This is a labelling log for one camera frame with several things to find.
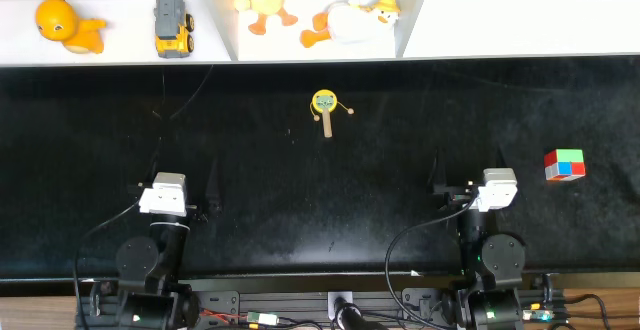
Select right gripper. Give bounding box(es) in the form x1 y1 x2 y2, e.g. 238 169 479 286
431 144 508 208

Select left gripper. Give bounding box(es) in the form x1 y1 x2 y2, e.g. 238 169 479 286
147 153 224 222

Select grey and yellow toy truck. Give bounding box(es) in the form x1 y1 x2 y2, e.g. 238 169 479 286
152 0 196 60

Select yellow wooden rattle drum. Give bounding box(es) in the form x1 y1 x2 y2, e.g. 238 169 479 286
309 88 356 139

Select many-coloured puzzle cube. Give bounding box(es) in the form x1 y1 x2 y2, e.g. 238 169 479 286
543 148 587 183

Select white shelf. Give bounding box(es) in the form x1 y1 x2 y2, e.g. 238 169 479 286
0 0 640 68

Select white plush duck yellow hat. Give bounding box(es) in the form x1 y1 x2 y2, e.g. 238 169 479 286
299 0 402 49

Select yellow rubber duck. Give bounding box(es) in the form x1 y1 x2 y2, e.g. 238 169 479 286
34 0 108 55

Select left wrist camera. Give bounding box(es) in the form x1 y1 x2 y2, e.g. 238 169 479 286
138 171 189 218

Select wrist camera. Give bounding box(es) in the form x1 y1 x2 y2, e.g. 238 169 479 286
138 171 189 218
473 167 519 213

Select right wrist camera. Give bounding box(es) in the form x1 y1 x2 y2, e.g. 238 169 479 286
473 167 519 213

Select black cable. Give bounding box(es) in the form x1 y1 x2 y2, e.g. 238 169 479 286
72 198 144 321
383 194 480 330

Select mounting rail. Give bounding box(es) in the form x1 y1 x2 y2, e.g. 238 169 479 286
74 272 614 330

